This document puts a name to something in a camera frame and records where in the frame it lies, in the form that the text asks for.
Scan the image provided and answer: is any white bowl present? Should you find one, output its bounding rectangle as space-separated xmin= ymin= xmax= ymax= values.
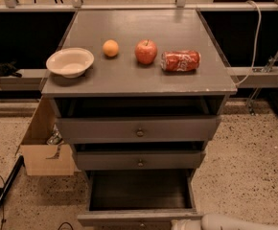
xmin=46 ymin=48 xmax=94 ymax=79

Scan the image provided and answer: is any crushed red soda can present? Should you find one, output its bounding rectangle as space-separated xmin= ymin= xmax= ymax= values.
xmin=161 ymin=50 xmax=201 ymax=72

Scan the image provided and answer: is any grey bottom drawer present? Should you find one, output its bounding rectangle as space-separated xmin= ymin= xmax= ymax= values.
xmin=78 ymin=169 xmax=202 ymax=228

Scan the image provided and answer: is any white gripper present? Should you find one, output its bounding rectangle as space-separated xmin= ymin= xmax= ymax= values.
xmin=171 ymin=219 xmax=201 ymax=230

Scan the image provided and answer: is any grey middle drawer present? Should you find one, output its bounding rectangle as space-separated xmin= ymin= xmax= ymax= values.
xmin=75 ymin=150 xmax=205 ymax=171

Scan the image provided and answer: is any black pole on floor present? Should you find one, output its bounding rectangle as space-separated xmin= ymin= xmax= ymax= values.
xmin=0 ymin=154 xmax=25 ymax=229

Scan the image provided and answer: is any orange fruit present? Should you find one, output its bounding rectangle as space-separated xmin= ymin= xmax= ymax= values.
xmin=103 ymin=39 xmax=119 ymax=58

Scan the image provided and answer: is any grey top drawer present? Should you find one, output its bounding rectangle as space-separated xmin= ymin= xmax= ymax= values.
xmin=56 ymin=116 xmax=220 ymax=144

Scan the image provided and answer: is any black bag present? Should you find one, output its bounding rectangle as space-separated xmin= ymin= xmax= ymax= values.
xmin=0 ymin=61 xmax=22 ymax=78

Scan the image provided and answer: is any white cable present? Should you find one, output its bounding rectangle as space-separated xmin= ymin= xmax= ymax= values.
xmin=233 ymin=0 xmax=263 ymax=88

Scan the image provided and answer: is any cardboard box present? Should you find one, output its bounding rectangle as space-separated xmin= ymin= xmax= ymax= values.
xmin=19 ymin=98 xmax=75 ymax=176

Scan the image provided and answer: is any grey drawer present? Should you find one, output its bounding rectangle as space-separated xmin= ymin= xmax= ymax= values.
xmin=56 ymin=116 xmax=220 ymax=144
xmin=78 ymin=169 xmax=202 ymax=228
xmin=75 ymin=150 xmax=205 ymax=171

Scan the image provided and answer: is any red apple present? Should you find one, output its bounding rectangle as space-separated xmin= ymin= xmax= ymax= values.
xmin=134 ymin=39 xmax=158 ymax=65

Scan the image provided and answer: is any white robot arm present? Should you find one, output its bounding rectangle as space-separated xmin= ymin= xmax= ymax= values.
xmin=171 ymin=214 xmax=278 ymax=230

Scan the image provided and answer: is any grey wooden drawer cabinet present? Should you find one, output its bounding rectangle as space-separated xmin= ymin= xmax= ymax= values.
xmin=40 ymin=9 xmax=239 ymax=177

